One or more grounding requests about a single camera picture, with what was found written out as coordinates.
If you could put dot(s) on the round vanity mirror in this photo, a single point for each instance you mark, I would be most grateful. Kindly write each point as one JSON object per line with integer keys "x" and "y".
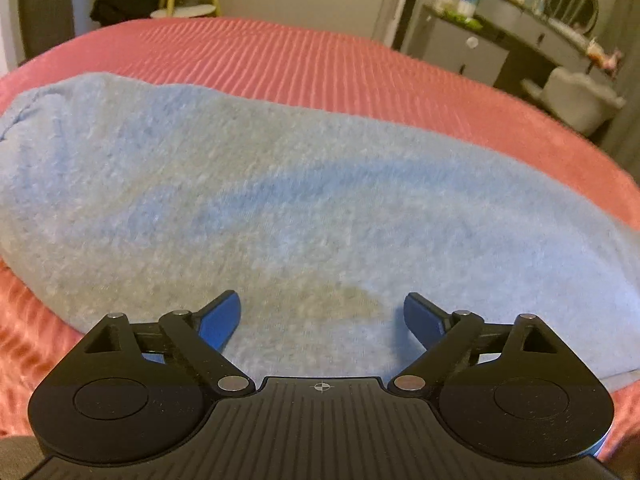
{"x": 570, "y": 2}

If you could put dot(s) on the grey cabinet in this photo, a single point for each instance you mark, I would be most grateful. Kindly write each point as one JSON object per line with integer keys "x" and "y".
{"x": 445, "y": 45}

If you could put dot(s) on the pink ribbed bedspread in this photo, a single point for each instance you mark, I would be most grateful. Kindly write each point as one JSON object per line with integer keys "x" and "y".
{"x": 300, "y": 50}

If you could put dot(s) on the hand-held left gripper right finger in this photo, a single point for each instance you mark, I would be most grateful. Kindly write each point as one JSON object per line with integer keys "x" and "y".
{"x": 420, "y": 317}

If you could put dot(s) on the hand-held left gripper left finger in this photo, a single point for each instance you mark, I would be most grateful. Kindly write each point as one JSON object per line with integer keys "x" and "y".
{"x": 220, "y": 317}

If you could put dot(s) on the blue and white container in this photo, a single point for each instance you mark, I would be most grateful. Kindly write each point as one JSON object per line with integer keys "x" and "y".
{"x": 470, "y": 2}

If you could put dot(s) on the pink toy figures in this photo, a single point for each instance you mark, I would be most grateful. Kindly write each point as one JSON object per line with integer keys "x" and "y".
{"x": 602, "y": 55}

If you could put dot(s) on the white upholstered chair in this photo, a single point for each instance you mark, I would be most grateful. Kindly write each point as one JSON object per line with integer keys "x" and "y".
{"x": 575, "y": 97}

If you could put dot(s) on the dark door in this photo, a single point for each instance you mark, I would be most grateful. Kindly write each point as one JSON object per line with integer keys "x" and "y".
{"x": 45, "y": 5}

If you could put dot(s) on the grey vanity desk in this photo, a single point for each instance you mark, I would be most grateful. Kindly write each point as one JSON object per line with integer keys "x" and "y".
{"x": 530, "y": 35}

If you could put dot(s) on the green and white packet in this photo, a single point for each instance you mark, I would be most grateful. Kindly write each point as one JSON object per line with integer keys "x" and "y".
{"x": 452, "y": 12}

